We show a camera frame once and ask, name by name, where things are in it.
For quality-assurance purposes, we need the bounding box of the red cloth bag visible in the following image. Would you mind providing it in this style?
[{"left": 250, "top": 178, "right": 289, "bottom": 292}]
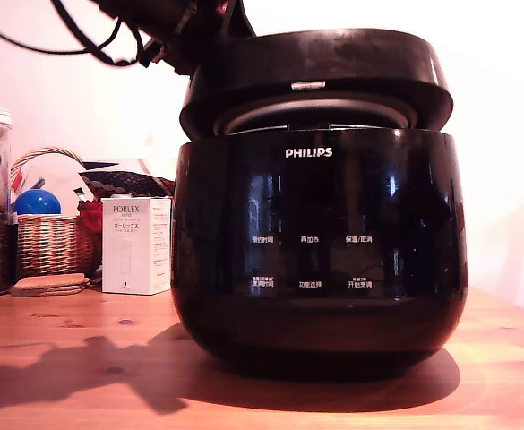
[{"left": 77, "top": 201, "right": 104, "bottom": 270}]

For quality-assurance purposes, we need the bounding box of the white Porlex box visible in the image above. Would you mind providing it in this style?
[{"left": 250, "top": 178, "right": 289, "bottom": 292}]
[{"left": 100, "top": 196, "right": 174, "bottom": 297}]

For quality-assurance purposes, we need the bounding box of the blue ball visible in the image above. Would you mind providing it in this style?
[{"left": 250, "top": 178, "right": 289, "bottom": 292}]
[{"left": 12, "top": 188, "right": 63, "bottom": 216}]

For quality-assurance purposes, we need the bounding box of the cork coaster stack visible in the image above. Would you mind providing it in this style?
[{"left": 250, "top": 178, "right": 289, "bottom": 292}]
[{"left": 9, "top": 272, "right": 91, "bottom": 298}]

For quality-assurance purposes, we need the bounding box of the black Philips rice cooker body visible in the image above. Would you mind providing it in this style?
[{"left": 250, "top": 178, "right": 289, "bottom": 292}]
[{"left": 170, "top": 126, "right": 469, "bottom": 367}]

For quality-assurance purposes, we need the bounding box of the black rice cooker lid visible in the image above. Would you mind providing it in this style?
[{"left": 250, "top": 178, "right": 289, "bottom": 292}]
[{"left": 179, "top": 27, "right": 455, "bottom": 138}]

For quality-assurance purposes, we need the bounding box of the thin black cable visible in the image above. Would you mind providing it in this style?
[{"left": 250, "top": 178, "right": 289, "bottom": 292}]
[{"left": 0, "top": 16, "right": 124, "bottom": 56}]

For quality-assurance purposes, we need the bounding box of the white paper sheet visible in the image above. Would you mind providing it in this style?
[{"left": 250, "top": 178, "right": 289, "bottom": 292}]
[{"left": 19, "top": 155, "right": 96, "bottom": 216}]

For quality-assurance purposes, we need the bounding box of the thick black cable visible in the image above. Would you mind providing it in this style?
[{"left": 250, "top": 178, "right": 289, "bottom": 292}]
[{"left": 50, "top": 0, "right": 147, "bottom": 69}]

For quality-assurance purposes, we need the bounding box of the woven wicker basket with handle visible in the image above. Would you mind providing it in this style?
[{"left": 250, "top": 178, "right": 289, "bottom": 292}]
[{"left": 10, "top": 146, "right": 96, "bottom": 280}]

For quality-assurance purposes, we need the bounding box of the dark dotted patterned cloth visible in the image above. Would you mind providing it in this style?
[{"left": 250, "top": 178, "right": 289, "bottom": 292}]
[{"left": 79, "top": 169, "right": 176, "bottom": 199}]

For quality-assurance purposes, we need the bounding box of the white tissue pack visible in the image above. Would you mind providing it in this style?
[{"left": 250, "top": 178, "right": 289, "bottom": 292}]
[{"left": 140, "top": 133, "right": 180, "bottom": 176}]

